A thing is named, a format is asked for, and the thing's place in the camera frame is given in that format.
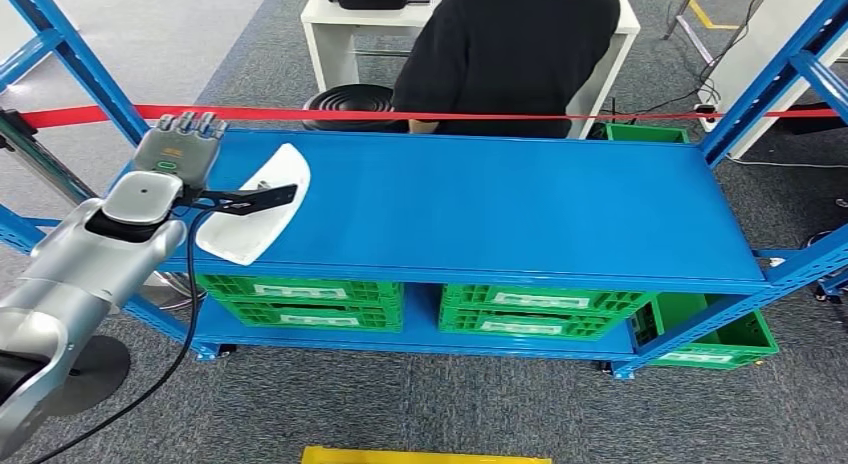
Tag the person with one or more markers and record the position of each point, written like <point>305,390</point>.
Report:
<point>503,57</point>
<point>805,124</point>

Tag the white paper scrap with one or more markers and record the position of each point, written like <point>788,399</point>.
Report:
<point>777,262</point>

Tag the white curved plastic part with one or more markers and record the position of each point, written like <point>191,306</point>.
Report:
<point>252,236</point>

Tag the open empty green crate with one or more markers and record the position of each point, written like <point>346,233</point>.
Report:
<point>742,342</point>

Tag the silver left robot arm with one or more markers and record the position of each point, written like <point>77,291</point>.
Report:
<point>93,269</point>

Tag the red barrier belt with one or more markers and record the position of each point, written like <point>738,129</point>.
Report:
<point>298,113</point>

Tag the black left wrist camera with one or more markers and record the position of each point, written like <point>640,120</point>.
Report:
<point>272,197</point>

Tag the grey metal table leg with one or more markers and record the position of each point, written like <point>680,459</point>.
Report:
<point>694,48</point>

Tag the white desk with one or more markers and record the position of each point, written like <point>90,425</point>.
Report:
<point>331,24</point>

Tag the white cabinet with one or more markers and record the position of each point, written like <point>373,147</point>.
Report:
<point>755,57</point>

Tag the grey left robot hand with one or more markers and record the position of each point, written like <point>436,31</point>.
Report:
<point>175,150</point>

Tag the green plastic crate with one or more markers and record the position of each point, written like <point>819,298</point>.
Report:
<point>318,318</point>
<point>298,291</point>
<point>646,132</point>
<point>523,325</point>
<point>543,300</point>

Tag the yellow tape floor square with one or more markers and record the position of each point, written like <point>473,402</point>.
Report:
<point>424,456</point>

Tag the black round stool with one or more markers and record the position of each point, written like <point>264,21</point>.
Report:
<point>344,98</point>

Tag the white power strip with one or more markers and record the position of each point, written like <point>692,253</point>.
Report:
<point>705,124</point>

